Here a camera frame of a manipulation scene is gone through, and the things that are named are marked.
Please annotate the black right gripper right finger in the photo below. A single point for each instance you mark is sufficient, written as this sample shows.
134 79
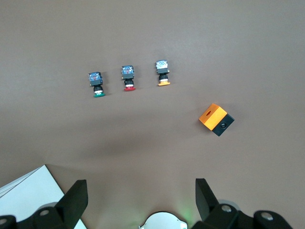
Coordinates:
208 207

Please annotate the yellow cap push button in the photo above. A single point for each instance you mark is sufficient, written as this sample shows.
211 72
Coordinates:
162 68

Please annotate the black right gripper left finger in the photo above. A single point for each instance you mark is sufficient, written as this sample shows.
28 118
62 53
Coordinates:
69 207

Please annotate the green cap push button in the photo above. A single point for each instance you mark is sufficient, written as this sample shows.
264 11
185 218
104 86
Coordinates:
95 80

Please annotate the red cap push button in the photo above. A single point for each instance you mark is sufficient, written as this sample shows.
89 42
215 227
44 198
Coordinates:
128 72

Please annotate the orange and black box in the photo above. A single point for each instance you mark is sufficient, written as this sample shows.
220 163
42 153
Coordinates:
210 117

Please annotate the white drawer cabinet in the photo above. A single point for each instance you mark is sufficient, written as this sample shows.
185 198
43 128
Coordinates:
28 190

